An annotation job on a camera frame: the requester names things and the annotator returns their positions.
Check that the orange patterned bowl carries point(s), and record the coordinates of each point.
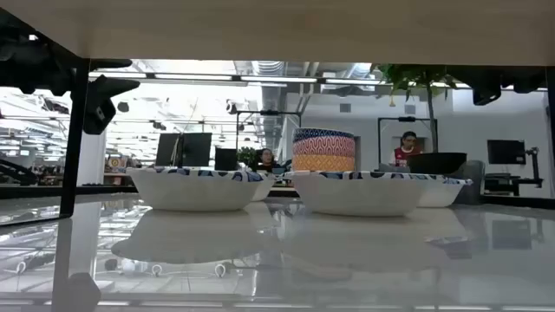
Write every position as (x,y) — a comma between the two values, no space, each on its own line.
(323,164)

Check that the small green desk plant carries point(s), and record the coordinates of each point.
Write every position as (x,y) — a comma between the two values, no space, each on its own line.
(247,156)

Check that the black plant pot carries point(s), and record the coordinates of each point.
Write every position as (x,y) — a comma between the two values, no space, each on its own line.
(435,162)

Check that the black diagonal strut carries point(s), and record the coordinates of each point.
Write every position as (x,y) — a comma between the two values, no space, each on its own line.
(17,173)

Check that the black round ceiling spotlight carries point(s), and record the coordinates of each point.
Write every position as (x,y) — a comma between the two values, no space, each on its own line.
(123,106)
(231,107)

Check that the person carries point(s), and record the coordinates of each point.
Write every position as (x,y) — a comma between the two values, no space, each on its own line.
(407,151)
(266,158)

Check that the large black monitor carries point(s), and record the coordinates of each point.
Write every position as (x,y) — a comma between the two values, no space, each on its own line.
(195,149)

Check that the black wall-side monitor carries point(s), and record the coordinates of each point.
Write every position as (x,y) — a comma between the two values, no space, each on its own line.
(506,151)

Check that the colourful round target sign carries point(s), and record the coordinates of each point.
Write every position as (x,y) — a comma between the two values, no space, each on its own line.
(115,164)

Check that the black metal frame stand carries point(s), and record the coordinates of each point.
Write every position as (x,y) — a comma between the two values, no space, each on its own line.
(407,118)

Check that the black office desk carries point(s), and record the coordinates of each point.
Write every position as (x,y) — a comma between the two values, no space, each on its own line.
(498,184)

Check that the red wave patterned bowl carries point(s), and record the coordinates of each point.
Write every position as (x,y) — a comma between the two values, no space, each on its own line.
(323,148)

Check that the wooden tray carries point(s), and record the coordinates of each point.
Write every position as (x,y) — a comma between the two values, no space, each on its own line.
(277,30)

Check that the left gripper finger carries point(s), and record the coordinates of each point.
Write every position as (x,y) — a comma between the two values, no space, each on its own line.
(102,104)
(108,64)

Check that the black table frame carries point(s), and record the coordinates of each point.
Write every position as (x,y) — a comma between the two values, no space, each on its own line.
(43,191)

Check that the blue patterned white paper plate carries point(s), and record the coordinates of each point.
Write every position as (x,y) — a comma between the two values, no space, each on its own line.
(195,195)
(442,195)
(360,197)
(266,190)

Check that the grey plastic bin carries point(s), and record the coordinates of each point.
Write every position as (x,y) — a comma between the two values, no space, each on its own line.
(474,182)

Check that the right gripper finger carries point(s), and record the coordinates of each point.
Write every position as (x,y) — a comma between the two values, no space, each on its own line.
(461,71)
(486,91)

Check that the silver ventilation duct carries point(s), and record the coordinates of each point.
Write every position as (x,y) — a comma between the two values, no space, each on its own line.
(271,108)

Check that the green leafy plant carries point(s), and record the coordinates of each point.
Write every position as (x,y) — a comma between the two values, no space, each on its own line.
(412,76)

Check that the grey wall vent grille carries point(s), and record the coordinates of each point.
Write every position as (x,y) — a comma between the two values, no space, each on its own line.
(345,108)
(410,108)

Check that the dark blue patterned bowl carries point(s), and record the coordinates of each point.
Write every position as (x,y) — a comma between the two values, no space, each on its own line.
(323,134)

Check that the small black monitor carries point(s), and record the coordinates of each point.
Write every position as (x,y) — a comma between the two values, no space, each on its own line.
(225,159)

